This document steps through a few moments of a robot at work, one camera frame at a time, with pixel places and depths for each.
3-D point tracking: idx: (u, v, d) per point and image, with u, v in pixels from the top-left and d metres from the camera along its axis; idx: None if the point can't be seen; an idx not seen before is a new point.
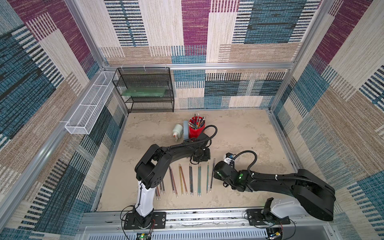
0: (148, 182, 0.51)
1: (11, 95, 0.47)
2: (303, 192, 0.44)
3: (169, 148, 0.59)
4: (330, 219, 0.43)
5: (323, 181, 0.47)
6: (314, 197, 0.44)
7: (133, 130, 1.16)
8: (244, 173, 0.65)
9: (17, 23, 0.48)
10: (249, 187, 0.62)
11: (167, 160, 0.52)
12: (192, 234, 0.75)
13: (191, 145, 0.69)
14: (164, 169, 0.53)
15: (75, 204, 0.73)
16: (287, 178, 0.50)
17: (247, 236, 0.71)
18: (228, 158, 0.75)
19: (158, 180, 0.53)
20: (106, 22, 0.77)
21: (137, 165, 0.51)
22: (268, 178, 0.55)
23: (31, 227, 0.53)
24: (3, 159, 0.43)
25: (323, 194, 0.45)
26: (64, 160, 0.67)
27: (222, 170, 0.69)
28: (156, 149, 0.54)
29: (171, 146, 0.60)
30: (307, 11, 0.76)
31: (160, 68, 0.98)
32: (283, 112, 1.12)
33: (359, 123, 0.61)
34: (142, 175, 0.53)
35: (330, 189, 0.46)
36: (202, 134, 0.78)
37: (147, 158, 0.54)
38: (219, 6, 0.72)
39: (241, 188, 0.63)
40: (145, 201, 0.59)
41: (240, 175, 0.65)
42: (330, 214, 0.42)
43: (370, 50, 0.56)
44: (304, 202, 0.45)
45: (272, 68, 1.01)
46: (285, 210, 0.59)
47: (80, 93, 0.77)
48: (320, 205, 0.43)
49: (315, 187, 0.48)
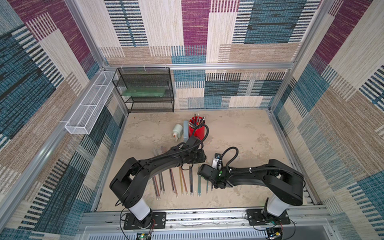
0: (124, 201, 0.45)
1: (11, 95, 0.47)
2: (273, 181, 0.46)
3: (149, 162, 0.52)
4: (301, 204, 0.46)
5: (292, 168, 0.50)
6: (283, 185, 0.46)
7: (133, 130, 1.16)
8: (223, 171, 0.66)
9: (17, 23, 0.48)
10: (229, 184, 0.64)
11: (144, 178, 0.45)
12: (192, 234, 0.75)
13: (178, 154, 0.63)
14: (143, 186, 0.47)
15: (75, 204, 0.73)
16: (258, 169, 0.53)
17: (247, 236, 0.71)
18: (217, 158, 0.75)
19: (137, 198, 0.48)
20: (106, 22, 0.77)
21: (111, 182, 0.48)
22: (243, 173, 0.57)
23: (31, 227, 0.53)
24: (3, 159, 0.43)
25: (292, 180, 0.48)
26: (64, 160, 0.67)
27: (202, 172, 0.72)
28: (133, 164, 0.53)
29: (151, 159, 0.54)
30: (307, 11, 0.76)
31: (160, 68, 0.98)
32: (283, 113, 1.12)
33: (359, 123, 0.61)
34: (118, 193, 0.46)
35: (298, 175, 0.49)
36: (192, 139, 0.70)
37: (121, 175, 0.48)
38: (219, 6, 0.72)
39: (223, 185, 0.64)
40: (137, 209, 0.57)
41: (220, 172, 0.66)
42: (299, 199, 0.45)
43: (370, 50, 0.56)
44: (277, 191, 0.48)
45: (272, 68, 1.01)
46: (276, 206, 0.60)
47: (80, 93, 0.77)
48: (290, 191, 0.45)
49: (286, 175, 0.50)
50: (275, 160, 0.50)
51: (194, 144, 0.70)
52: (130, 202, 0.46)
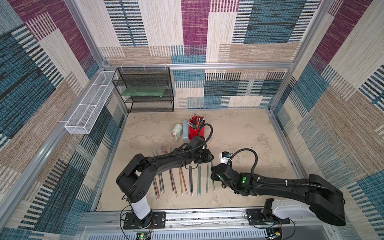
0: (130, 196, 0.46)
1: (11, 95, 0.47)
2: (319, 200, 0.42)
3: (156, 159, 0.54)
4: (343, 224, 0.43)
5: (333, 186, 0.46)
6: (328, 205, 0.42)
7: (133, 130, 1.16)
8: (247, 177, 0.61)
9: (17, 23, 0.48)
10: (254, 192, 0.59)
11: (151, 173, 0.47)
12: (192, 234, 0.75)
13: (181, 155, 0.65)
14: (149, 182, 0.48)
15: (75, 205, 0.73)
16: (299, 184, 0.48)
17: (247, 236, 0.71)
18: (226, 157, 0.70)
19: (143, 194, 0.49)
20: (107, 22, 0.77)
21: (119, 176, 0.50)
22: (277, 184, 0.52)
23: (31, 227, 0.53)
24: (3, 159, 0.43)
25: (334, 199, 0.45)
26: (64, 160, 0.67)
27: (225, 175, 0.64)
28: (141, 160, 0.50)
29: (158, 157, 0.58)
30: (307, 11, 0.76)
31: (161, 68, 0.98)
32: (283, 113, 1.12)
33: (359, 123, 0.61)
34: (125, 188, 0.47)
35: (339, 193, 0.46)
36: (195, 140, 0.70)
37: (130, 170, 0.49)
38: (219, 6, 0.72)
39: (245, 192, 0.59)
40: (138, 208, 0.58)
41: (244, 179, 0.62)
42: (343, 220, 0.42)
43: (370, 50, 0.56)
44: (320, 210, 0.44)
45: (272, 68, 1.01)
46: (289, 213, 0.59)
47: (80, 93, 0.77)
48: (335, 212, 0.42)
49: (324, 192, 0.48)
50: (316, 175, 0.47)
51: (197, 146, 0.71)
52: (136, 198, 0.47)
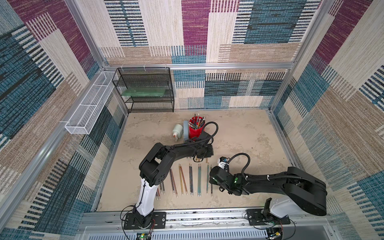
0: (153, 180, 0.53)
1: (11, 95, 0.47)
2: (294, 190, 0.44)
3: (173, 147, 0.61)
4: (325, 214, 0.44)
5: (313, 176, 0.48)
6: (304, 194, 0.44)
7: (133, 130, 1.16)
8: (238, 177, 0.65)
9: (17, 23, 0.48)
10: (246, 191, 0.62)
11: (171, 159, 0.53)
12: (192, 234, 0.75)
13: (193, 145, 0.71)
14: (170, 167, 0.55)
15: (75, 205, 0.73)
16: (278, 177, 0.51)
17: (247, 236, 0.71)
18: (223, 162, 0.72)
19: (162, 177, 0.55)
20: (106, 22, 0.77)
21: (141, 163, 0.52)
22: (261, 180, 0.56)
23: (31, 227, 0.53)
24: (3, 160, 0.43)
25: (314, 189, 0.46)
26: (64, 160, 0.67)
27: (217, 175, 0.68)
28: (161, 147, 0.56)
29: (174, 146, 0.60)
30: (307, 11, 0.76)
31: (161, 68, 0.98)
32: (283, 113, 1.14)
33: (359, 123, 0.61)
34: (146, 172, 0.54)
35: (320, 184, 0.47)
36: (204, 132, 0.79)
37: (151, 156, 0.56)
38: (219, 6, 0.72)
39: (238, 192, 0.63)
40: (147, 200, 0.60)
41: (236, 179, 0.66)
42: (323, 209, 0.43)
43: (370, 50, 0.56)
44: (298, 200, 0.45)
45: (272, 68, 1.01)
46: (286, 211, 0.58)
47: (80, 93, 0.77)
48: (312, 201, 0.43)
49: (306, 183, 0.49)
50: (294, 167, 0.49)
51: (206, 137, 0.78)
52: (157, 180, 0.53)
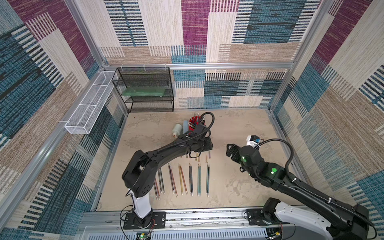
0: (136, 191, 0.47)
1: (11, 95, 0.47)
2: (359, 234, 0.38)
3: (157, 153, 0.53)
4: None
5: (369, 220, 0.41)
6: None
7: (133, 130, 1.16)
8: (277, 170, 0.54)
9: (17, 23, 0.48)
10: (279, 187, 0.52)
11: (153, 170, 0.46)
12: (192, 234, 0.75)
13: (186, 142, 0.63)
14: (153, 176, 0.49)
15: (75, 204, 0.73)
16: (344, 209, 0.43)
17: (247, 236, 0.71)
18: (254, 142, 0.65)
19: (148, 188, 0.50)
20: (106, 22, 0.77)
21: (124, 173, 0.51)
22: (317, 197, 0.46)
23: (31, 227, 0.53)
24: (3, 159, 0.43)
25: None
26: (64, 160, 0.67)
27: (251, 156, 0.56)
28: (141, 156, 0.49)
29: (158, 151, 0.55)
30: (307, 11, 0.76)
31: (161, 68, 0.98)
32: (283, 113, 1.12)
33: (359, 123, 0.61)
34: (130, 183, 0.49)
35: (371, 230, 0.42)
36: (200, 127, 0.69)
37: (132, 167, 0.50)
38: (219, 6, 0.72)
39: (267, 183, 0.53)
40: (140, 205, 0.58)
41: (273, 170, 0.54)
42: None
43: (370, 50, 0.56)
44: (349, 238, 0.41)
45: (272, 68, 1.01)
46: (295, 221, 0.58)
47: (80, 93, 0.77)
48: None
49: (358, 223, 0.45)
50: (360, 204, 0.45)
51: (202, 132, 0.69)
52: (143, 190, 0.48)
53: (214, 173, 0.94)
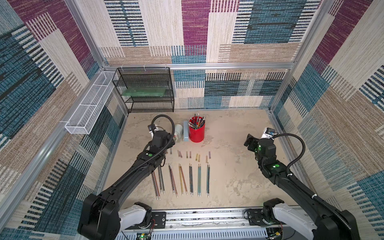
0: None
1: (11, 95, 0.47)
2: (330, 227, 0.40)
3: (113, 191, 0.45)
4: None
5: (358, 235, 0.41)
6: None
7: (133, 130, 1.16)
8: (280, 167, 0.60)
9: (17, 23, 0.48)
10: (274, 180, 0.60)
11: (111, 212, 0.40)
12: (192, 234, 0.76)
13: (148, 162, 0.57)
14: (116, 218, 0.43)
15: (75, 205, 0.73)
16: (325, 206, 0.45)
17: (247, 236, 0.71)
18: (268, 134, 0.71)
19: (115, 231, 0.44)
20: (106, 22, 0.77)
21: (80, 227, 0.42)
22: (304, 189, 0.50)
23: (31, 227, 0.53)
24: (3, 159, 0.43)
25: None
26: (64, 159, 0.67)
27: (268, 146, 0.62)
28: (94, 201, 0.42)
29: (114, 187, 0.46)
30: (307, 11, 0.76)
31: (161, 68, 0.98)
32: (283, 113, 1.12)
33: (359, 123, 0.61)
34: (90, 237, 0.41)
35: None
36: (158, 140, 0.62)
37: (85, 219, 0.41)
38: (219, 6, 0.72)
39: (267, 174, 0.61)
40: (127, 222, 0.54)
41: (277, 165, 0.61)
42: None
43: (370, 50, 0.56)
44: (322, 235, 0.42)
45: (272, 68, 1.01)
46: (289, 221, 0.57)
47: (80, 93, 0.77)
48: None
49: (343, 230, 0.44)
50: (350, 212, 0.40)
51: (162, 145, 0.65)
52: (108, 235, 0.41)
53: (214, 173, 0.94)
